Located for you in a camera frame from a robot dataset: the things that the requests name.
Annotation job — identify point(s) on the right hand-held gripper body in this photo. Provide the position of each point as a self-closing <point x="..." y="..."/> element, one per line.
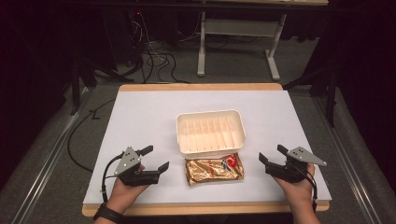
<point x="288" y="169"/>

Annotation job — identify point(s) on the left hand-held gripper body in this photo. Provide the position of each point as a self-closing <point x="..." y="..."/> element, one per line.
<point x="128" y="161"/>

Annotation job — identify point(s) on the person's right hand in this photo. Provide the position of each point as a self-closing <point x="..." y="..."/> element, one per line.
<point x="297" y="193"/>

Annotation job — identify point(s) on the person's left hand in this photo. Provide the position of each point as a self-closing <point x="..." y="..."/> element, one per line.
<point x="123" y="194"/>

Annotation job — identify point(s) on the white table mat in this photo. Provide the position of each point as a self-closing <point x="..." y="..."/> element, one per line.
<point x="146" y="124"/>

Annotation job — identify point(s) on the gold snack packet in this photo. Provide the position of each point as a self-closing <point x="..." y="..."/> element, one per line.
<point x="213" y="169"/>

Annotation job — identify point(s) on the black wristwatch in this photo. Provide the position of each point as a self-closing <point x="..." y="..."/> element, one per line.
<point x="107" y="213"/>

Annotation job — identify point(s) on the white plastic tray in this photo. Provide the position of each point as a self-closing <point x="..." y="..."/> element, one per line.
<point x="210" y="133"/>

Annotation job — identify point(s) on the black metal stand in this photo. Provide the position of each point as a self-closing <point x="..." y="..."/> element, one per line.
<point x="331" y="93"/>
<point x="76" y="81"/>

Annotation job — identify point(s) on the wooden table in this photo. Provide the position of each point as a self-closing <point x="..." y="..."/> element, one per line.
<point x="202" y="86"/>

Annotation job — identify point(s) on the metal floor rail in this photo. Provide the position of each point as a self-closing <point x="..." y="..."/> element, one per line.
<point x="345" y="161"/>
<point x="46" y="161"/>

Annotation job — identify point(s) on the white metal desk frame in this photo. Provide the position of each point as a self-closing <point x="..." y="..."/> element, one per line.
<point x="239" y="27"/>

